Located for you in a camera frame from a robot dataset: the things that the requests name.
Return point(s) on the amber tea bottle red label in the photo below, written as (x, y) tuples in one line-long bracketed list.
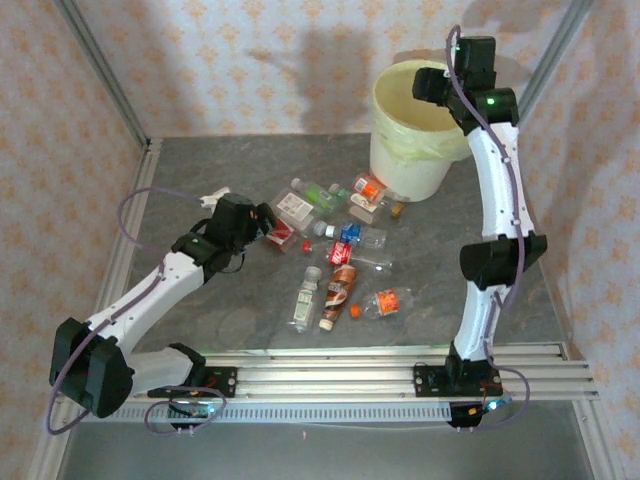
[(282, 235)]

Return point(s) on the square clear bottle white label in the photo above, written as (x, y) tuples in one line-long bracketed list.
[(292, 205)]

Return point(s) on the red bottle cap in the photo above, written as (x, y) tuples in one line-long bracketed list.
[(306, 245)]

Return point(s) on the red label cola bottle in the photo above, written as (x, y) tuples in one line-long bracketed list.
[(340, 254)]

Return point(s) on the clear water bottle green label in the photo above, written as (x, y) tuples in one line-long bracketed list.
[(305, 300)]

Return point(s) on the blue label bottle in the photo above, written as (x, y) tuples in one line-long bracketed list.
[(351, 232)]

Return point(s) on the brown coffee bottle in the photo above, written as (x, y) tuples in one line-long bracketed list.
[(339, 290)]

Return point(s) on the tan label bottle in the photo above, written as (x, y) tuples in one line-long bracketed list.
[(364, 206)]

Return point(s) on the crushed bottle orange label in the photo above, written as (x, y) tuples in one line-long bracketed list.
[(387, 301)]

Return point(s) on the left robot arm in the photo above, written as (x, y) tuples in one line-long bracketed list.
[(150, 295)]

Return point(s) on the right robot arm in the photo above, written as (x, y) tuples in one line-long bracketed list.
[(500, 175)]

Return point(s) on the yellow bin liner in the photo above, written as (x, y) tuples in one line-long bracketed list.
[(400, 100)]

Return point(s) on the white plastic bin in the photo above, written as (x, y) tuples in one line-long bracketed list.
[(405, 170)]

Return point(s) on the clear bottle green cap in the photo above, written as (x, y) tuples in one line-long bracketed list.
[(341, 194)]

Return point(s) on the orange label bottle white cap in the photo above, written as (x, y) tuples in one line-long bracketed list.
[(369, 189)]

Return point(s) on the small amber bottle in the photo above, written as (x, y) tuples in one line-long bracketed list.
[(397, 209)]

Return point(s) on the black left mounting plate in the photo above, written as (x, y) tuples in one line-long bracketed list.
[(225, 382)]

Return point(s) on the black mounting plate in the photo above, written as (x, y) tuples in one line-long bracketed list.
[(225, 382), (425, 382)]

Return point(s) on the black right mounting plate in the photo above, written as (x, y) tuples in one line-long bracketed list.
[(425, 382)]

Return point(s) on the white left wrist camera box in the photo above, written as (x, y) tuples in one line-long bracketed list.
[(210, 201)]

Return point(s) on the aluminium frame post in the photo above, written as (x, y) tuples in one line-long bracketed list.
[(547, 65), (101, 65)]

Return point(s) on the aluminium table side rail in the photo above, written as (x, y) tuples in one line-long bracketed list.
[(142, 185), (520, 192)]

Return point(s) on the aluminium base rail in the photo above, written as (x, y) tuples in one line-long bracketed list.
[(325, 380)]

